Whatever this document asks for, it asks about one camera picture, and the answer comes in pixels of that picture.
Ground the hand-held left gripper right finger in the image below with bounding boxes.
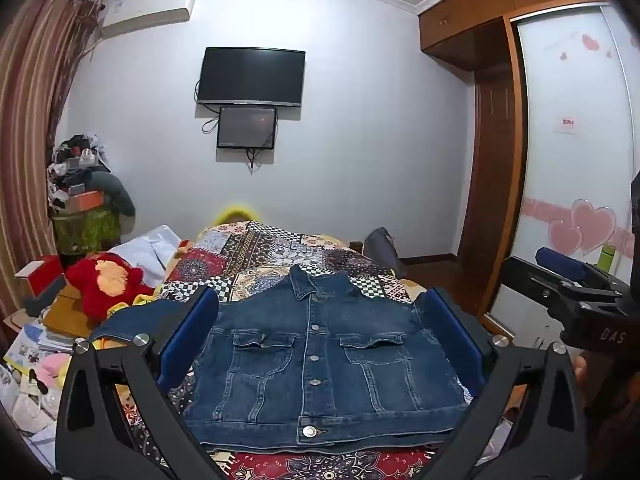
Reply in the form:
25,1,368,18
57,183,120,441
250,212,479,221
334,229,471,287
417,286,587,480

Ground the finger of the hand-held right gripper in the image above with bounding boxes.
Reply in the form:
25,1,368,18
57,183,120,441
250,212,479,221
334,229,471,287
535,247,627,295
499,255,622,317

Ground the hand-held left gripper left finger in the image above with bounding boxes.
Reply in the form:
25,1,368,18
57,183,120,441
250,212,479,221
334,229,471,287
55,285,222,480

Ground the blue denim jacket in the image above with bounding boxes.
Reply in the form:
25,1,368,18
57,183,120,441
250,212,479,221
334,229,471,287
92,264,473,456

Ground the green bottle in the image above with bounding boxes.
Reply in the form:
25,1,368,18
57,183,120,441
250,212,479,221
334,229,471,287
597,243,618,275

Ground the red plush toy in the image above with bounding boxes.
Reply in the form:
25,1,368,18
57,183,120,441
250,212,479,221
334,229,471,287
66,252,156,328

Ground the white heart-print sliding door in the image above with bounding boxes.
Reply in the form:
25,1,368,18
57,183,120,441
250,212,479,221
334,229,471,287
487,5,640,351

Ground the brown wooden door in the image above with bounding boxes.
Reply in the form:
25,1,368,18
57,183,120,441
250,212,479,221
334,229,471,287
457,67,518,263

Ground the patchwork patterned blanket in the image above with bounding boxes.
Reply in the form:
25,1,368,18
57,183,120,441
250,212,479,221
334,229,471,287
115,219,506,480

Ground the yellow pillow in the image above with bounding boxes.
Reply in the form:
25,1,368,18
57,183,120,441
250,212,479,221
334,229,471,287
207,203,262,233

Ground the pink plush toy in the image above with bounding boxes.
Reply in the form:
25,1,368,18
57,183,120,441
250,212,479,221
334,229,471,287
34,352,73,391

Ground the stack of magazines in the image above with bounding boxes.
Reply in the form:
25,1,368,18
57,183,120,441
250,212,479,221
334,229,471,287
4,320,76,376

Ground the red box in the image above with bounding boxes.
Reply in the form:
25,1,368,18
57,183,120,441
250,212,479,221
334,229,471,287
14,255,66,298

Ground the white plastic bag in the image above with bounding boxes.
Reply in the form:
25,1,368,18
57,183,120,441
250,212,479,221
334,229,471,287
0,360,58,433

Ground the pile of household clutter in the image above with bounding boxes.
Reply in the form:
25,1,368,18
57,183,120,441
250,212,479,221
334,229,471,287
46,133,113,213

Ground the wooden wardrobe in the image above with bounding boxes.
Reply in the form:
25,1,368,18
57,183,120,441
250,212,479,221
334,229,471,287
417,0,608,266

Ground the brown striped curtain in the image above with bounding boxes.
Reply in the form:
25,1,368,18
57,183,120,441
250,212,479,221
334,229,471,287
0,0,103,321

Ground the white air conditioner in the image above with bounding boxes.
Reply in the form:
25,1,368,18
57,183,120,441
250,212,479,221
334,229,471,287
101,0,199,38

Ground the small black wall monitor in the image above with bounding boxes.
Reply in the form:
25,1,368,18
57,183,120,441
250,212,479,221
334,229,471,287
216,105,279,150

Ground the black wall television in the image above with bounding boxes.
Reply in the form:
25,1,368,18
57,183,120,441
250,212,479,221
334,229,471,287
196,46,306,108

